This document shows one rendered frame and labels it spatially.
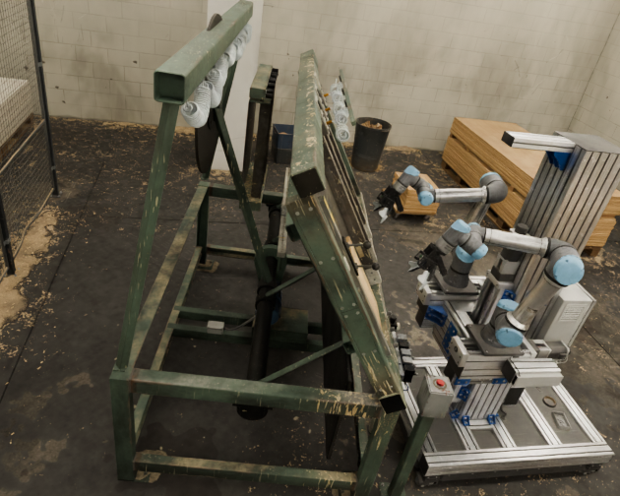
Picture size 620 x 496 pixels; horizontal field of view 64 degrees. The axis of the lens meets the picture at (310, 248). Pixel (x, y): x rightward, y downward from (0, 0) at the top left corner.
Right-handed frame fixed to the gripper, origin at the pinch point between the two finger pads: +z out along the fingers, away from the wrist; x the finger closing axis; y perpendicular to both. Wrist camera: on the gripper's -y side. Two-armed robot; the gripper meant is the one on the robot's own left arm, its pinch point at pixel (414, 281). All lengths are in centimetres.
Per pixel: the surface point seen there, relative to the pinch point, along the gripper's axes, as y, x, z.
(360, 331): 20.7, 22.5, 23.5
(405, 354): -42, -13, 45
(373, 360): 5.1, 23.8, 33.4
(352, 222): 11, -62, 11
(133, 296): 106, 7, 65
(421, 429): -48, 26, 57
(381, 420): -24, 25, 62
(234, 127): 25, -414, 100
